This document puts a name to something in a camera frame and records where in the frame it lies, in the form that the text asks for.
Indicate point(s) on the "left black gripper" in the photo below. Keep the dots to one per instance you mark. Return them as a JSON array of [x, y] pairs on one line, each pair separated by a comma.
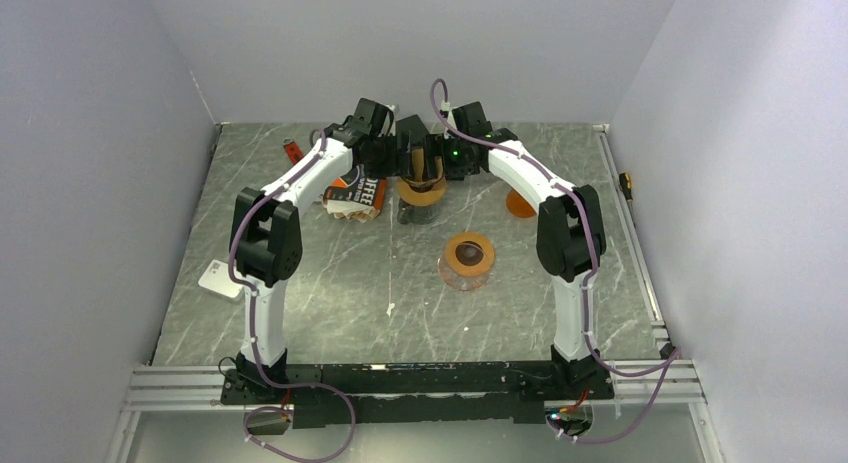
[[397, 163]]

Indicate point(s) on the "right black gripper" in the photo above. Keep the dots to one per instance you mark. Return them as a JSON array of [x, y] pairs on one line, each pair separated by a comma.
[[437, 146]]

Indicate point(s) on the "brown paper coffee filter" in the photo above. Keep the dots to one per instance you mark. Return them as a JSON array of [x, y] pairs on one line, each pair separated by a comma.
[[420, 164]]

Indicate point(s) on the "grey glass carafe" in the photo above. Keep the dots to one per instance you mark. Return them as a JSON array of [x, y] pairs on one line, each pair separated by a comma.
[[416, 215]]

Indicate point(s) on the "orange coffee filter box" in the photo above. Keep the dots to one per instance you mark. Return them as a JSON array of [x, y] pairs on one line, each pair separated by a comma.
[[354, 197]]

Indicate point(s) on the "pink dripper with wooden ring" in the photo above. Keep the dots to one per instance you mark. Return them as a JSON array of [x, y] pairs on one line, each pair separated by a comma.
[[466, 261]]

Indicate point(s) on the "clear glass ribbed dripper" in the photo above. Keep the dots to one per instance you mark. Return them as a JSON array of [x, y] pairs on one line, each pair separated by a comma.
[[422, 184]]

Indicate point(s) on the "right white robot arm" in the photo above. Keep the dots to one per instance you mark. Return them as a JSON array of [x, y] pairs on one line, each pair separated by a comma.
[[570, 232]]

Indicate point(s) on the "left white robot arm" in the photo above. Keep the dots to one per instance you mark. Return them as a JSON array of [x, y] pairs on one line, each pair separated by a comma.
[[266, 239]]

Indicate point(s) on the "black box rear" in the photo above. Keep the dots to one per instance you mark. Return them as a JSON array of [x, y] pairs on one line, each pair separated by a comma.
[[411, 133]]

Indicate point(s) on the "orange glass cup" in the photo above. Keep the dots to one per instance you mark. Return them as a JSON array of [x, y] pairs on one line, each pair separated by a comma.
[[518, 206]]

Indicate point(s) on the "red adjustable wrench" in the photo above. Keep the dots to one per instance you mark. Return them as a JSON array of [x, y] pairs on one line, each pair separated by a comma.
[[292, 150]]

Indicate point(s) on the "yellow black screwdriver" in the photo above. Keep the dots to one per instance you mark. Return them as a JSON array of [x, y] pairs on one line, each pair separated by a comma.
[[625, 186]]

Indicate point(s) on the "white small block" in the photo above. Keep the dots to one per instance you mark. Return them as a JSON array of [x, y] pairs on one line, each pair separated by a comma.
[[216, 279]]

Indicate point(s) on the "black base frame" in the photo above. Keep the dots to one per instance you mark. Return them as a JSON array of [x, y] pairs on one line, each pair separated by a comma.
[[319, 395]]

